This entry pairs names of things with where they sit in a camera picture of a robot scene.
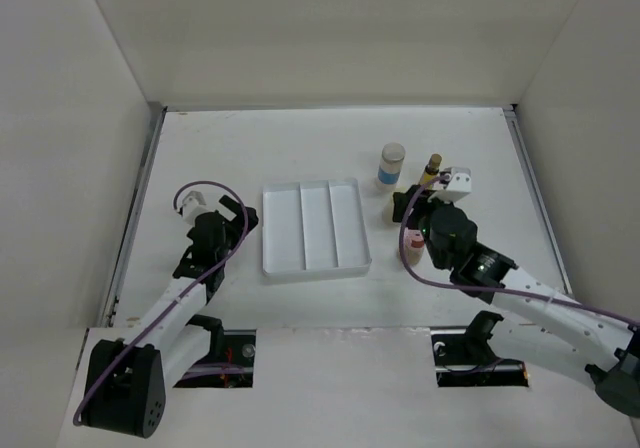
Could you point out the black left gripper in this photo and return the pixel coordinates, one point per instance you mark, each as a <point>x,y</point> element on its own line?
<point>236,226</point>

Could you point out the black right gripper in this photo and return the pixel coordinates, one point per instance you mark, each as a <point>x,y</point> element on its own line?
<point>415,198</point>

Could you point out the pink-cap condiment bottle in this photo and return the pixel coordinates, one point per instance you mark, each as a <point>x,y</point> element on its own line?
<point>412,247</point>

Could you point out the brown sauce bottle yellow label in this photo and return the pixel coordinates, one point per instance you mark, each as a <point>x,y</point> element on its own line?
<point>431,169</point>

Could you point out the grey-lid jar blue label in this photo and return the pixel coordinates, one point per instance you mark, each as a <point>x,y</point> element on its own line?
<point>390,166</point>

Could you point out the yellow-cap condiment bottle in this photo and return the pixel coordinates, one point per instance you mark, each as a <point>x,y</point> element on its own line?
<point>388,212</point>

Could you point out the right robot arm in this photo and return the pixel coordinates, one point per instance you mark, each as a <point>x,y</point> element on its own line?
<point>525,320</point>

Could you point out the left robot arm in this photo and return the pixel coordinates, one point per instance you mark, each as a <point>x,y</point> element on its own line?
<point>128,378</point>

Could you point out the white three-compartment tray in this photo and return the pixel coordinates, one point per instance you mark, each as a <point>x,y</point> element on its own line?
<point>313,231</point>

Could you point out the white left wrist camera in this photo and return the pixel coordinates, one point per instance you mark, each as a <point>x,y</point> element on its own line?
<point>192,206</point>

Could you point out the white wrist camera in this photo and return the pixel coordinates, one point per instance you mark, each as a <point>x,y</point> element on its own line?
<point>192,206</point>
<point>455,183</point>

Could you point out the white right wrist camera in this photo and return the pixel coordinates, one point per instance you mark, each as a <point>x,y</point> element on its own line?
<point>455,183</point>

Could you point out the right aluminium frame rail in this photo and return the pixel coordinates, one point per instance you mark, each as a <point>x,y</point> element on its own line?
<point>551,242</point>

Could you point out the aluminium frame rail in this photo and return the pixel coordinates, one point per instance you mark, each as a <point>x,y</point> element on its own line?
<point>111,295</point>
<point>551,242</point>

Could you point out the left aluminium frame rail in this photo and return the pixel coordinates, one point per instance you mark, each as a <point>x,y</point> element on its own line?
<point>111,295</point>

